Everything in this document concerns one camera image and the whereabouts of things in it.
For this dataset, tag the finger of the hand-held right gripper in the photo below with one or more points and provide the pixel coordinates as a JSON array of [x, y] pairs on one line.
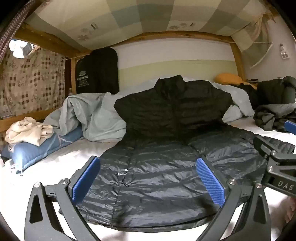
[[291, 127], [272, 147]]

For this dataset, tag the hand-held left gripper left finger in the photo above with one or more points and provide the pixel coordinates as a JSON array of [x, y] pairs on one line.
[[86, 178]]

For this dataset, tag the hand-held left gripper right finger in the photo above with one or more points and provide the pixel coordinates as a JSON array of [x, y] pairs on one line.
[[210, 180]]

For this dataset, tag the black down jacket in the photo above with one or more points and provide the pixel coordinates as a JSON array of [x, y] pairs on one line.
[[161, 139]]

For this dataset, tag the dark green jacket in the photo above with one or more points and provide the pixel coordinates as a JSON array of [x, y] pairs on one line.
[[272, 109]]

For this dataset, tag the blue pillow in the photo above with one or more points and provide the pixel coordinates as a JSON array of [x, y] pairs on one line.
[[34, 150]]

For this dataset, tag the light blue duvet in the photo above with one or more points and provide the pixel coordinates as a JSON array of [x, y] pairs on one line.
[[97, 115]]

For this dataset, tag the cream cloth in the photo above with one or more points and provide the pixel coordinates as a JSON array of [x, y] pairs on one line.
[[25, 132]]

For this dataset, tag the orange pillow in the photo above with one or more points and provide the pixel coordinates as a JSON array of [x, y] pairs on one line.
[[227, 78]]

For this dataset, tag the white sheer net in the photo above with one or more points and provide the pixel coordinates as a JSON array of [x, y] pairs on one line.
[[252, 37]]

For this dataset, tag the black printed bag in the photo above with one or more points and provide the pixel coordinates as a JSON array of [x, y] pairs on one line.
[[99, 71]]

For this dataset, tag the brown checkered curtain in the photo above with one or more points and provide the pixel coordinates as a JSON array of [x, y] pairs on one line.
[[30, 85]]

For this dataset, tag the patchwork canopy sheet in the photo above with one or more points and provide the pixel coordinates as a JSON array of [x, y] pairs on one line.
[[129, 18]]

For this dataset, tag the purple plaid cloth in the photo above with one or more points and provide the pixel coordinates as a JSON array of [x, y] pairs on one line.
[[11, 25]]

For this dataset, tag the white wall socket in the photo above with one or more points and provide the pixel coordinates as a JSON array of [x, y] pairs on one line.
[[284, 52]]

